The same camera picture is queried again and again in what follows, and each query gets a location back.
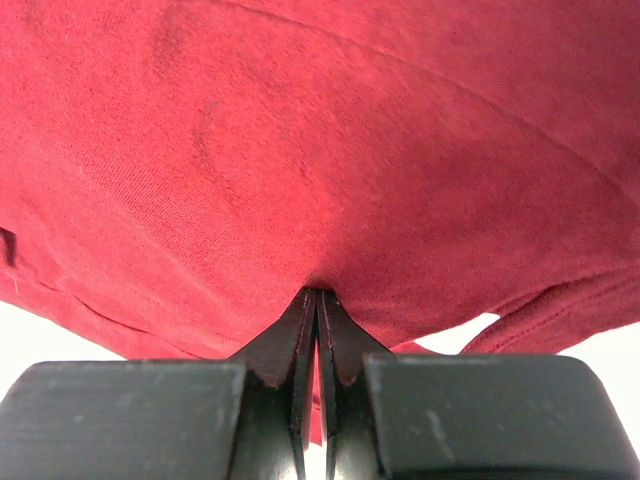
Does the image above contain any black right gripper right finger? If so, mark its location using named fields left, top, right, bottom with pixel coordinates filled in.
left=317, top=291, right=639, bottom=479

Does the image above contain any dark maroon t shirt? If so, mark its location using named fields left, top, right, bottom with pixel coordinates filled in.
left=0, top=0, right=640, bottom=447

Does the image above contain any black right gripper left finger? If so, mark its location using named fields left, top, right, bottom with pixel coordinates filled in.
left=1, top=288, right=317, bottom=479

